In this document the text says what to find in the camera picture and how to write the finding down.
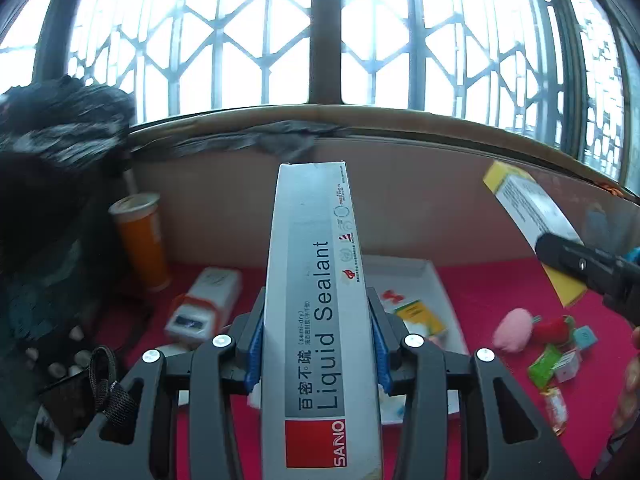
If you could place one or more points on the yellow and green box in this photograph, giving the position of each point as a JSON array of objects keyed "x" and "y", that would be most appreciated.
[{"x": 420, "y": 317}]

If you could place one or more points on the magenta towel mat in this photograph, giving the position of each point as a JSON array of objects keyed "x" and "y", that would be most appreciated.
[{"x": 500, "y": 285}]

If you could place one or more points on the white and orange device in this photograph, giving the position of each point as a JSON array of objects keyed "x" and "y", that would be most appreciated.
[{"x": 202, "y": 300}]

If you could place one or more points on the white card with black squares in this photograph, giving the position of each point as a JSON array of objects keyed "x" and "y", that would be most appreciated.
[{"x": 47, "y": 440}]

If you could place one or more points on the clear wrapped candy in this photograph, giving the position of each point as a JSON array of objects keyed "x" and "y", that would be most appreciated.
[{"x": 555, "y": 410}]

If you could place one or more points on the person's right hand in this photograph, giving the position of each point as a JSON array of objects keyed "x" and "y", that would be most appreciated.
[{"x": 627, "y": 395}]

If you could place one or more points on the green snack packet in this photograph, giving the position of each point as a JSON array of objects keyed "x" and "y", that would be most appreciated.
[{"x": 545, "y": 366}]

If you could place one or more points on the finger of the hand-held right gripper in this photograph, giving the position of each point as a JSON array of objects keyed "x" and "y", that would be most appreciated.
[{"x": 565, "y": 252}]

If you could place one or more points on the orange cylindrical can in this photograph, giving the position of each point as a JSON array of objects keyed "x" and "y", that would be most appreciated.
[{"x": 142, "y": 245}]

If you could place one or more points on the long grey sealant box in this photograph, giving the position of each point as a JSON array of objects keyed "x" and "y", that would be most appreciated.
[{"x": 310, "y": 310}]

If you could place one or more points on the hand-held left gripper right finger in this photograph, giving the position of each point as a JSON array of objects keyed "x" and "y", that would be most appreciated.
[{"x": 378, "y": 360}]

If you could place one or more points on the yellow and white box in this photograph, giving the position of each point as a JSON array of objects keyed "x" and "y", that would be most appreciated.
[{"x": 525, "y": 200}]

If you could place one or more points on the white box lid tray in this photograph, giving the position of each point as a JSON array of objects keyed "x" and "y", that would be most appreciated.
[{"x": 430, "y": 285}]

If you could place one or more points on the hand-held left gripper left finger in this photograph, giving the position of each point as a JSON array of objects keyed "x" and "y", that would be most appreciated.
[{"x": 256, "y": 345}]

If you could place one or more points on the small white box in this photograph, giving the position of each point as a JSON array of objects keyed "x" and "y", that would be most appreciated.
[{"x": 567, "y": 367}]

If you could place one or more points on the red chili plush toy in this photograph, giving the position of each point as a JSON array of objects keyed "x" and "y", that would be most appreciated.
[{"x": 552, "y": 330}]

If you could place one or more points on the teal cube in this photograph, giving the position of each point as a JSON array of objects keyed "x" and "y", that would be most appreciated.
[{"x": 585, "y": 339}]

